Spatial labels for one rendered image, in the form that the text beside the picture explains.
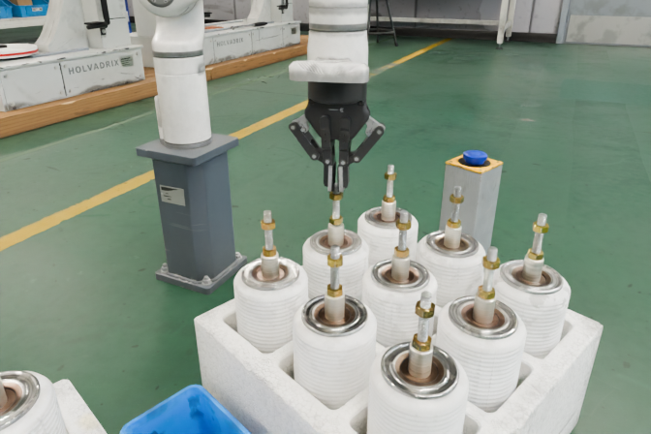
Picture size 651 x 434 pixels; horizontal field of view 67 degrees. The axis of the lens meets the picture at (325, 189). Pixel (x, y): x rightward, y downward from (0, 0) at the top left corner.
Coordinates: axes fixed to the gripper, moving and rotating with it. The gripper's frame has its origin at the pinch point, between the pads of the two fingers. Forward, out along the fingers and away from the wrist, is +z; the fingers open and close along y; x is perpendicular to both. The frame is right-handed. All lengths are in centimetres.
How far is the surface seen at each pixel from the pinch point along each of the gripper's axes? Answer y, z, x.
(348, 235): -1.5, 10.0, -1.8
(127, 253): 55, 35, -30
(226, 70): 117, 32, -253
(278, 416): 2.7, 20.7, 22.2
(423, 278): -12.5, 10.0, 7.5
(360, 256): -3.9, 10.7, 2.3
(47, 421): 20.7, 12.0, 34.4
